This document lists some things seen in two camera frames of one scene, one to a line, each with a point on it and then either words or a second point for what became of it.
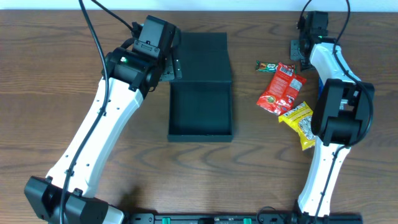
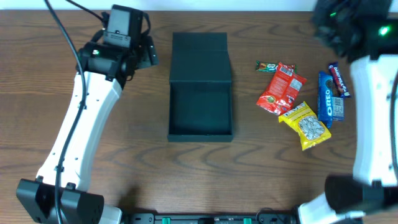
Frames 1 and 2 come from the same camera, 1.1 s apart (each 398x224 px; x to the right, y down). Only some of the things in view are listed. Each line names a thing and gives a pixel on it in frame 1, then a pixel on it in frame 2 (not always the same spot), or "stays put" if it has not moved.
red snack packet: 279,98 stays put
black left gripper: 173,70 to 150,51
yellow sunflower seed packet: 301,117 stays put
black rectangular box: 201,102 stays put
